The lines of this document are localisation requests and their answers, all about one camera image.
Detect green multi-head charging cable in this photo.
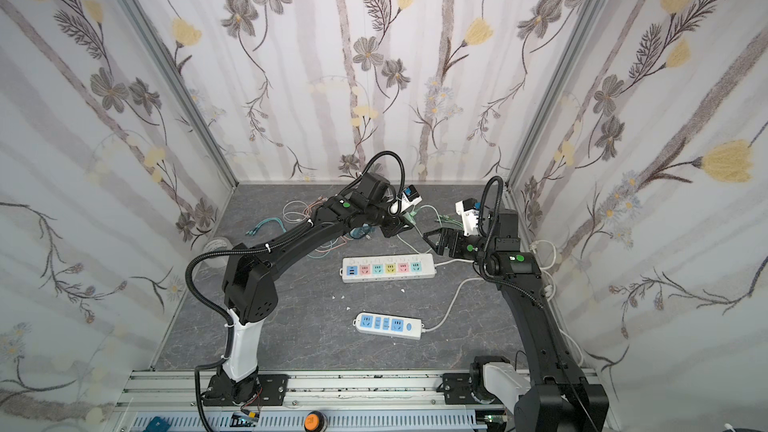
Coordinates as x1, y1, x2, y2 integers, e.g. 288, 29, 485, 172
395, 203, 466, 256

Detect white six-outlet colourful power strip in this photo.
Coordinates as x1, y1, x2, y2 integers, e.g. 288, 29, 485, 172
339, 254, 436, 284

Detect white power strip blue outlets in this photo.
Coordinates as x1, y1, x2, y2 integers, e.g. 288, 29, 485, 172
353, 312, 423, 340

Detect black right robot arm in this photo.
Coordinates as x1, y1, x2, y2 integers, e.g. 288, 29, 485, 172
423, 210, 609, 431

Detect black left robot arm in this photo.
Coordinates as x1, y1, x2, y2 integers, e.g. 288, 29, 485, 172
184, 172, 420, 383

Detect teal charger plug left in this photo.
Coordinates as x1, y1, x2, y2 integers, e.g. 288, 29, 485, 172
349, 224, 374, 240

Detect clear tape roll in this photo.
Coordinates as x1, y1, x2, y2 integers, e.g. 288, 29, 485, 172
200, 237, 236, 268

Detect orange emergency button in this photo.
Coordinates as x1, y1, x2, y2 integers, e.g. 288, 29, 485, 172
303, 411, 328, 432

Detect pink multi-head cable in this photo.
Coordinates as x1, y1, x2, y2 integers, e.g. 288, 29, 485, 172
296, 196, 328, 223

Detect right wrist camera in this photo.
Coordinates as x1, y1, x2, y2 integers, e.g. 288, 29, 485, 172
455, 198, 480, 236

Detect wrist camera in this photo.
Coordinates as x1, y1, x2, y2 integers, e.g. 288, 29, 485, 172
455, 198, 480, 236
400, 185, 422, 211

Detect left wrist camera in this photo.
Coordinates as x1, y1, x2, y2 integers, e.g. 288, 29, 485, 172
400, 185, 422, 211

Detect white charging cable bundle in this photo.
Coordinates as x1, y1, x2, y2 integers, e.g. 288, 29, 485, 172
283, 197, 328, 226

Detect white cable of long strip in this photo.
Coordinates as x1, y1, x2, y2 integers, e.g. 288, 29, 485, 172
434, 238, 583, 367

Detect teal multi-head cable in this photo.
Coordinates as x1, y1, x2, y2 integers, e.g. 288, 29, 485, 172
245, 217, 289, 238

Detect white cable of small strip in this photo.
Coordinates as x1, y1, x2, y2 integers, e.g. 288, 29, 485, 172
421, 277, 484, 334

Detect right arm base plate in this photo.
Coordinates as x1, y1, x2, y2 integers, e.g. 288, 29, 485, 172
436, 372, 502, 405

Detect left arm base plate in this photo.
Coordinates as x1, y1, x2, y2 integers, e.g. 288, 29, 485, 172
202, 371, 289, 407

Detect aluminium rail frame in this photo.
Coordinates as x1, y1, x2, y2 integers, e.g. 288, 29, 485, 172
105, 370, 515, 431

